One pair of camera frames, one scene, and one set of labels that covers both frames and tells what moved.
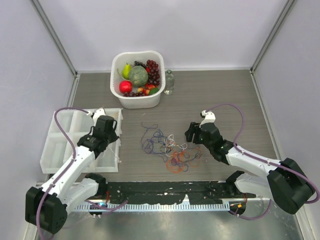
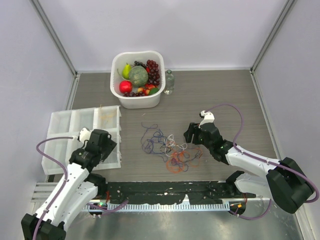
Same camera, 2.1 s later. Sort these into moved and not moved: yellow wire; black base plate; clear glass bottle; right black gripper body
Moved: yellow wire
Not moved: black base plate; right black gripper body; clear glass bottle
